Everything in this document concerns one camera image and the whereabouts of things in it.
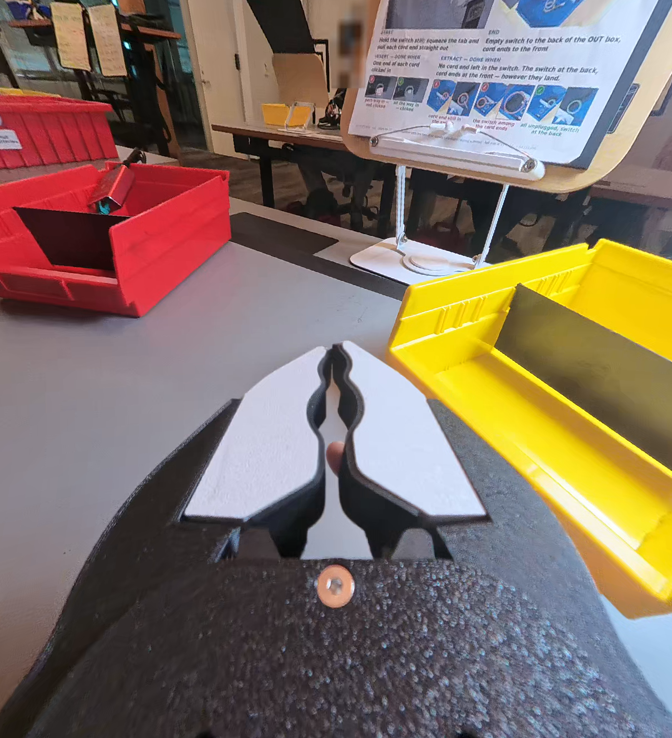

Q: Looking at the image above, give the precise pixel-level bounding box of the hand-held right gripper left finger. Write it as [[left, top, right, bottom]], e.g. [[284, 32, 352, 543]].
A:
[[182, 346, 334, 525]]

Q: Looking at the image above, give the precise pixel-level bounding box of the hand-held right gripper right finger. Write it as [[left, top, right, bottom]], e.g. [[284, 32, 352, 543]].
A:
[[332, 340, 491, 524]]

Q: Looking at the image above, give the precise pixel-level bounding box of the yellow plastic bin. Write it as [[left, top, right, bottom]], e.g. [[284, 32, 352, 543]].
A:
[[387, 238, 672, 619]]

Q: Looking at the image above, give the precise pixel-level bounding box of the red network switch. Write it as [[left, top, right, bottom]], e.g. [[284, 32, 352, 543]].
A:
[[87, 164, 136, 215]]

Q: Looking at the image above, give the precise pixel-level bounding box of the red plastic bin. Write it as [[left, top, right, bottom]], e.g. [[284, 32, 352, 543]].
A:
[[0, 161, 232, 318]]

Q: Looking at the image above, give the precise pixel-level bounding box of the red ribbed storage bin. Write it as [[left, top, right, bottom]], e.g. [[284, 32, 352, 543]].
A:
[[0, 95, 119, 174]]

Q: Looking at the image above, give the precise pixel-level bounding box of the hanging paper sheet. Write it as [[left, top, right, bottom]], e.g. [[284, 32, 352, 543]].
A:
[[50, 2, 91, 71], [88, 5, 128, 77]]

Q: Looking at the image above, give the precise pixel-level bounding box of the black bin divider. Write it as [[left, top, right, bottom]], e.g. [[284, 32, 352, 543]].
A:
[[13, 206, 132, 272], [494, 284, 672, 485]]

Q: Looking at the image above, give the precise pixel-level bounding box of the small yellow bin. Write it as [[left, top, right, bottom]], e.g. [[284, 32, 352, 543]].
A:
[[261, 103, 314, 129]]

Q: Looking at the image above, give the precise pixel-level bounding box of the wooden desk with black legs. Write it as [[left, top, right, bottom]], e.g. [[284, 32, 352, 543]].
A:
[[212, 120, 351, 209]]

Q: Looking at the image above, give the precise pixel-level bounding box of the black panel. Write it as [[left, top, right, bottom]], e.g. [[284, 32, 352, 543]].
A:
[[246, 0, 318, 57]]

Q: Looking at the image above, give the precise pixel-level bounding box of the printed instruction sheet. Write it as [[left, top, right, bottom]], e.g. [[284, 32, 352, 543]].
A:
[[348, 0, 672, 168]]

